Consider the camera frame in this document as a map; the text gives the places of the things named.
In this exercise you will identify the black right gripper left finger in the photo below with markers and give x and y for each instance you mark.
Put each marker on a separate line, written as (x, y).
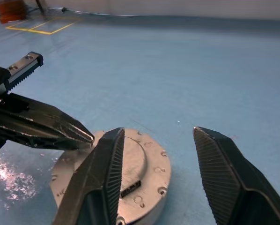
(95, 178)

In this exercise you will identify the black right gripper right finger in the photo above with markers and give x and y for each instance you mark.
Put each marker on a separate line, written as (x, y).
(226, 178)

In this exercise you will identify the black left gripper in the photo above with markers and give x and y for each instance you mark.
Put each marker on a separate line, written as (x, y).
(20, 68)

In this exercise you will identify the grey round motor cover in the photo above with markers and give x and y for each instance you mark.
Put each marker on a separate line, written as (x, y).
(142, 173)

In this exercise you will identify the grey motor housing copper coils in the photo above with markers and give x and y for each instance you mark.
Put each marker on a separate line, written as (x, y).
(151, 212)

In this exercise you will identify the black stand leg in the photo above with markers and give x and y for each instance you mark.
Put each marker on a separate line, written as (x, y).
(40, 7)

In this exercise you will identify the orange object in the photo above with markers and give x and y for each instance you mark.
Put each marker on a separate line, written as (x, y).
(12, 10)

